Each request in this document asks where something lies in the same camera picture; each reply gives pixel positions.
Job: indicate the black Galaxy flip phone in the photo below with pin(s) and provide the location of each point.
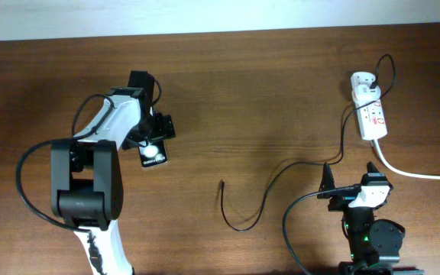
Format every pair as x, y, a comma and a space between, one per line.
154, 154

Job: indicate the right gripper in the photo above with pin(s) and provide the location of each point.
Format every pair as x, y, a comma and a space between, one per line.
340, 202

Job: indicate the white power strip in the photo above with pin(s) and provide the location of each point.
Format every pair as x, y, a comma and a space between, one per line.
369, 114

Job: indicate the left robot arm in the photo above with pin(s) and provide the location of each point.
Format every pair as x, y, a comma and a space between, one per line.
86, 183

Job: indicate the white charger adapter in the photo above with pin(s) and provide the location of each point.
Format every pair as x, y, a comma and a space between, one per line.
363, 93

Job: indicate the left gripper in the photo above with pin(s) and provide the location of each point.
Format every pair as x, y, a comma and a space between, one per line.
165, 128

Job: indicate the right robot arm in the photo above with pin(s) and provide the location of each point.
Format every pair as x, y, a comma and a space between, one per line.
374, 243

